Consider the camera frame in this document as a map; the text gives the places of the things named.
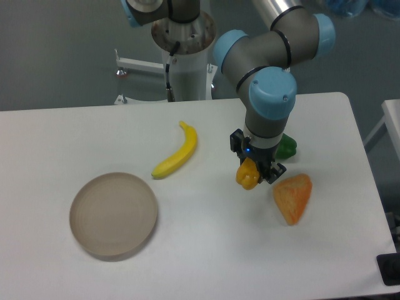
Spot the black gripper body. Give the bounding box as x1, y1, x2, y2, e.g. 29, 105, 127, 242
239, 137, 278, 171

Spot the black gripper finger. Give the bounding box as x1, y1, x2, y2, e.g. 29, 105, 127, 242
258, 162, 287, 184
229, 129, 244, 153

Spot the yellow toy pepper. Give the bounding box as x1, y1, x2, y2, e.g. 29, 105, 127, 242
236, 157, 259, 190

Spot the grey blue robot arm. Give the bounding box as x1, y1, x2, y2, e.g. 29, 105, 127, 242
121, 1, 336, 183

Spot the green toy pepper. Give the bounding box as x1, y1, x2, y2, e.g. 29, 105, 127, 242
276, 134, 298, 159

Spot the beige round plate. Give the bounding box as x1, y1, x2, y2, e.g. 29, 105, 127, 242
69, 172, 158, 261

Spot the orange toy fruit wedge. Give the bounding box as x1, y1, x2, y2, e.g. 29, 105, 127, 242
272, 174, 313, 226

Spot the yellow toy banana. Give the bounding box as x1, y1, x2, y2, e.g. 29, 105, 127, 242
151, 121, 198, 179

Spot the white side table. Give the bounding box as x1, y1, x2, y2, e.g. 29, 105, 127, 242
362, 99, 399, 156

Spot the black device at edge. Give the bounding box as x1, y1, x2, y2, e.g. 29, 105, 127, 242
376, 252, 400, 286

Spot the blue plastic bag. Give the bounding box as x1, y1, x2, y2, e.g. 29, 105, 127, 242
318, 0, 399, 21

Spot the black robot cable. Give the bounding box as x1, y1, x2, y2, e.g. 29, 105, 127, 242
164, 40, 181, 103

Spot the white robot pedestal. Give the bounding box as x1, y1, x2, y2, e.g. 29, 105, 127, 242
112, 9, 219, 106

